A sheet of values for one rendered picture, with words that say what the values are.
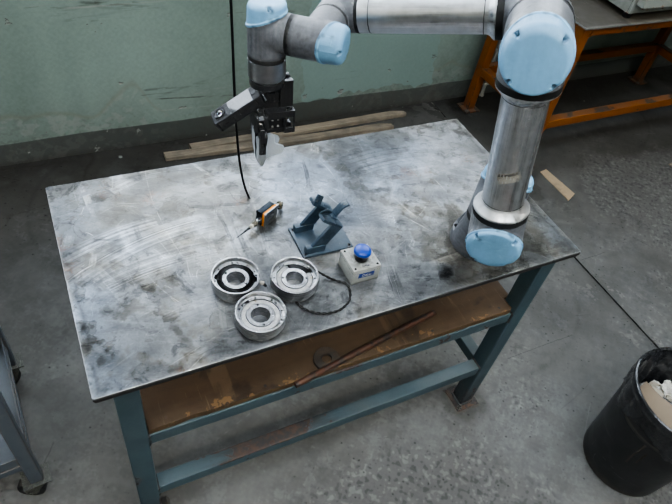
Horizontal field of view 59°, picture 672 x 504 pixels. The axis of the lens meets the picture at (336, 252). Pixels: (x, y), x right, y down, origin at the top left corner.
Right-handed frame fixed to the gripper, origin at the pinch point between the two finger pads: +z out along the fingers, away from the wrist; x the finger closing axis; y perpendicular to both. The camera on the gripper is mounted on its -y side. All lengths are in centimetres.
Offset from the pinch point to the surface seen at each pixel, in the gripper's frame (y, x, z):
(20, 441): -65, -16, 61
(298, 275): 3.3, -21.0, 17.0
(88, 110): -39, 139, 65
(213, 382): -18, -25, 43
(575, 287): 143, 15, 104
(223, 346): -16.4, -33.8, 18.6
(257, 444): -9, -28, 75
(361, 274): 16.8, -24.9, 16.7
